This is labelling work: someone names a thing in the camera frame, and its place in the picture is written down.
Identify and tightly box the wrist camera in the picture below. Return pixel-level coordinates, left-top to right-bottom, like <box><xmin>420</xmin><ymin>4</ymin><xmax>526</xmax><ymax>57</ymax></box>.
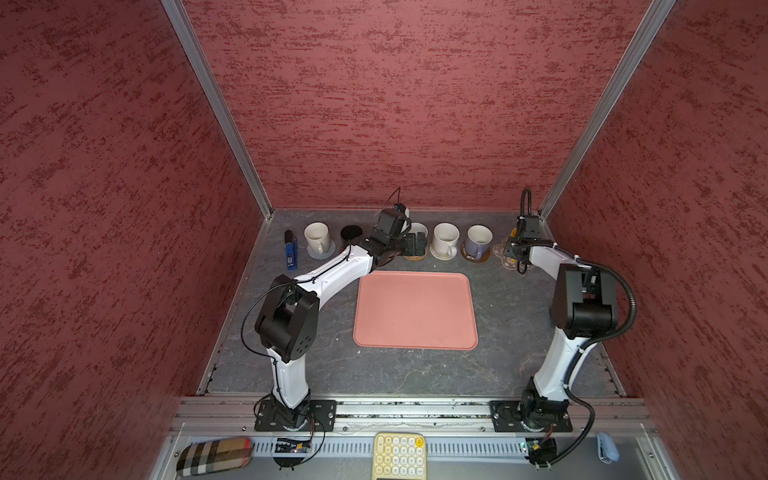
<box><xmin>371</xmin><ymin>203</ymin><xmax>412</xmax><ymax>244</ymax></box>
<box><xmin>516</xmin><ymin>215</ymin><xmax>544</xmax><ymax>241</ymax></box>

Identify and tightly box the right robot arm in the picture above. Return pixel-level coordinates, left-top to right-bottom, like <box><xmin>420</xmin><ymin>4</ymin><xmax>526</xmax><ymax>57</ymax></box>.
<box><xmin>504</xmin><ymin>237</ymin><xmax>618</xmax><ymax>429</ymax></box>

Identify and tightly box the white mug purple handle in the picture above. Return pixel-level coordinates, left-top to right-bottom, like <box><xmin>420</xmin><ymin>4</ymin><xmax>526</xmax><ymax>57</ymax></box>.
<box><xmin>464</xmin><ymin>225</ymin><xmax>493</xmax><ymax>258</ymax></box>

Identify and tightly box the grey round coaster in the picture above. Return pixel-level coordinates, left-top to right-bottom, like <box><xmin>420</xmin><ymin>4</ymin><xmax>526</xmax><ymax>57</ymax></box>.
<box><xmin>307</xmin><ymin>244</ymin><xmax>336</xmax><ymax>260</ymax></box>

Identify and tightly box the pink flower coaster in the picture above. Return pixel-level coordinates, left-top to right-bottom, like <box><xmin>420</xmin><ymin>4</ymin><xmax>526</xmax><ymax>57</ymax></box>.
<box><xmin>492</xmin><ymin>243</ymin><xmax>517</xmax><ymax>271</ymax></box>

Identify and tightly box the yellow calculator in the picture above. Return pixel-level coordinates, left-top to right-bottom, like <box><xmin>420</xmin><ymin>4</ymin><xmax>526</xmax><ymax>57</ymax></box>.
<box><xmin>371</xmin><ymin>432</ymin><xmax>427</xmax><ymax>480</ymax></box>

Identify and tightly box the light blue patterned mug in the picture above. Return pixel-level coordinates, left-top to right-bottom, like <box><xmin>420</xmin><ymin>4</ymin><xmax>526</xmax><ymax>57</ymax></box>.
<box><xmin>410</xmin><ymin>222</ymin><xmax>429</xmax><ymax>238</ymax></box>

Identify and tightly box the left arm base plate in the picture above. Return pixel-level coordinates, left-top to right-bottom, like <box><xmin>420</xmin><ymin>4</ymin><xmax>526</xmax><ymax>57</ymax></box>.
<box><xmin>254</xmin><ymin>396</ymin><xmax>337</xmax><ymax>432</ymax></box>

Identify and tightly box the pink plastic tray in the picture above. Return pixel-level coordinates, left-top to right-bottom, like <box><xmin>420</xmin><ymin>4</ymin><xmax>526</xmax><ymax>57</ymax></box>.
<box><xmin>353</xmin><ymin>271</ymin><xmax>478</xmax><ymax>351</ymax></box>

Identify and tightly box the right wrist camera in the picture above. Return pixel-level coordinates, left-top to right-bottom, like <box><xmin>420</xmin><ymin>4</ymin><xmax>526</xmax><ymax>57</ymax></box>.
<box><xmin>516</xmin><ymin>215</ymin><xmax>544</xmax><ymax>241</ymax></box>

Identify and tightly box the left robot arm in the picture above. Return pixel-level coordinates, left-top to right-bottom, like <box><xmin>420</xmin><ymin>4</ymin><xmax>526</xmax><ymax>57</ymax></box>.
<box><xmin>255</xmin><ymin>230</ymin><xmax>412</xmax><ymax>410</ymax></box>

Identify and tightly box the black corrugated cable hose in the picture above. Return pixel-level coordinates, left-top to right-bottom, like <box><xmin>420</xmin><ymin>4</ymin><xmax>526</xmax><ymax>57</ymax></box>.
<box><xmin>519</xmin><ymin>187</ymin><xmax>638</xmax><ymax>466</ymax></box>

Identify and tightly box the light blue small device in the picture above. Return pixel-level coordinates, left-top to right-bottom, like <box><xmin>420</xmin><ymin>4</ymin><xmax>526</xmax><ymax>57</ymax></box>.
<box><xmin>597</xmin><ymin>432</ymin><xmax>620</xmax><ymax>465</ymax></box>

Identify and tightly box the cream lace round coaster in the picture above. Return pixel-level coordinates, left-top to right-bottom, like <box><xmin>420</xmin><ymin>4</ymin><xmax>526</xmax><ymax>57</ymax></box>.
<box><xmin>428</xmin><ymin>246</ymin><xmax>457</xmax><ymax>261</ymax></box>

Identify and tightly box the blue lighter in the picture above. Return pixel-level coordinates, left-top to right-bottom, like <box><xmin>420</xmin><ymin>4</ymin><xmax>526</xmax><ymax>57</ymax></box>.
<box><xmin>284</xmin><ymin>230</ymin><xmax>298</xmax><ymax>271</ymax></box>

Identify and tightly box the woven tan round coaster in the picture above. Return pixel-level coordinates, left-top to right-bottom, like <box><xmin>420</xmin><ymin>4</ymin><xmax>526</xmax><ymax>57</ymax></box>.
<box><xmin>403</xmin><ymin>253</ymin><xmax>427</xmax><ymax>262</ymax></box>

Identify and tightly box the aluminium front rail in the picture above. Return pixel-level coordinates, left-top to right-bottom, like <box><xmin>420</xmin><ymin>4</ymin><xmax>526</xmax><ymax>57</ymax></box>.
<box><xmin>171</xmin><ymin>395</ymin><xmax>658</xmax><ymax>437</ymax></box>

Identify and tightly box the glossy amber round coaster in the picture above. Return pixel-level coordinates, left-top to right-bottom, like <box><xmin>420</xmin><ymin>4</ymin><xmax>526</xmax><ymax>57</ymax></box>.
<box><xmin>460</xmin><ymin>245</ymin><xmax>491</xmax><ymax>263</ymax></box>

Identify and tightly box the black mug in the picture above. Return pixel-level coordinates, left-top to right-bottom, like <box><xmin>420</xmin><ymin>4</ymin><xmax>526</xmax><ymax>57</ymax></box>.
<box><xmin>340</xmin><ymin>224</ymin><xmax>363</xmax><ymax>243</ymax></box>

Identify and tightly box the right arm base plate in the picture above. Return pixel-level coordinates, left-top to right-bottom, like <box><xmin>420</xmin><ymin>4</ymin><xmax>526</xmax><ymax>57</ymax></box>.
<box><xmin>489</xmin><ymin>400</ymin><xmax>573</xmax><ymax>434</ymax></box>

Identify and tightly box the plaid glasses case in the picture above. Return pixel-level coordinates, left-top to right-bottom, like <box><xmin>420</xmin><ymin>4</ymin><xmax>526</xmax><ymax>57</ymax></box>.
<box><xmin>176</xmin><ymin>437</ymin><xmax>254</xmax><ymax>477</ymax></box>

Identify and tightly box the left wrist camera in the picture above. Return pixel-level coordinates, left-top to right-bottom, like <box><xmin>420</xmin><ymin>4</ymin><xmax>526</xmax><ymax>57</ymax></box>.
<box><xmin>371</xmin><ymin>203</ymin><xmax>412</xmax><ymax>244</ymax></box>

